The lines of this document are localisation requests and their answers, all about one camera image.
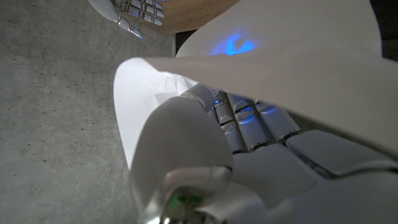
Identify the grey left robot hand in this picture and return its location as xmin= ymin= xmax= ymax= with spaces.
xmin=129 ymin=83 xmax=398 ymax=224

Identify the white paper sheet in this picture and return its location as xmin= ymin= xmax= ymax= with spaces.
xmin=113 ymin=0 xmax=398 ymax=170

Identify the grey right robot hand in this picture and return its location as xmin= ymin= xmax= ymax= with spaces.
xmin=88 ymin=0 xmax=166 ymax=40

